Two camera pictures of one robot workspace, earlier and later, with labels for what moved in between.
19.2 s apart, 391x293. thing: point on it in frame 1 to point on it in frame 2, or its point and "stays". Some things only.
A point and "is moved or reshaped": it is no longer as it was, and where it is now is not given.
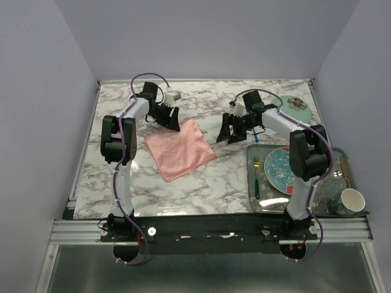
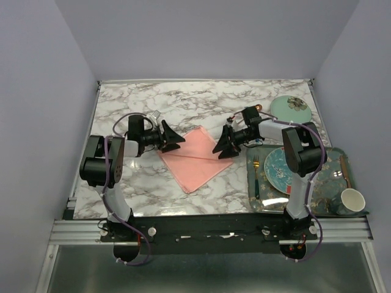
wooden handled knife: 345,171 stays
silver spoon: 337,174 stays
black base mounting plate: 213,234 stays
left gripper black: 173,121 to 167,140
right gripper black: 229,119 to 224,143
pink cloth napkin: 177,153 is moved or reshaped
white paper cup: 352,199 stays
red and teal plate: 277,164 stays
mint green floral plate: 295,107 stays
